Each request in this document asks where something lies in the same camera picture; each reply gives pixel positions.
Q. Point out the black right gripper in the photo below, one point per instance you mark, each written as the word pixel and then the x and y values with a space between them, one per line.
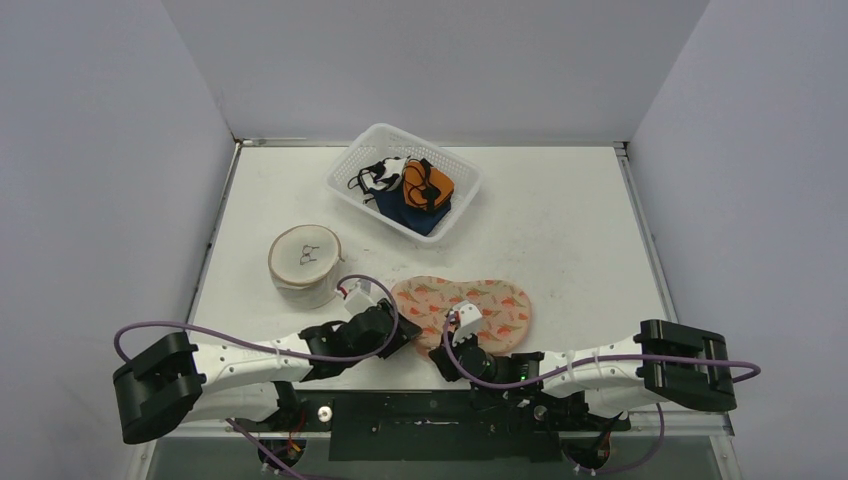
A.
pixel 448 366

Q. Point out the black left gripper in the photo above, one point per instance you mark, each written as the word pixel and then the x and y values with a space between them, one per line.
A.
pixel 406 331

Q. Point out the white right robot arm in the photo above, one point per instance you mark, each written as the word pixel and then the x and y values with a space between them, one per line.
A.
pixel 662 362

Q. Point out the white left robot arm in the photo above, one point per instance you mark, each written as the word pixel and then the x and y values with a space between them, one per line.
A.
pixel 176 381

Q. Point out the white round mesh laundry bag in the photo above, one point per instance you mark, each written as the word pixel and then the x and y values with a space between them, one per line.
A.
pixel 304 265

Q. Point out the navy blue bra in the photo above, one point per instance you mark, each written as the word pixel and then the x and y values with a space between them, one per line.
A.
pixel 392 205

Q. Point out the orange bra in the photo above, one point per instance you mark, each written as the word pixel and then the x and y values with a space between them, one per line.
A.
pixel 425 187

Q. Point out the black and white bra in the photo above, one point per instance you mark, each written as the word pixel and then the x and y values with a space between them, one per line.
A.
pixel 384 175

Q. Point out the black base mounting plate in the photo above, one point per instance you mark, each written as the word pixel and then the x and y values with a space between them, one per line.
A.
pixel 444 425

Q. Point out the white plastic basket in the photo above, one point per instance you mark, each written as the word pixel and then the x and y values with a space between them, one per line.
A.
pixel 383 140

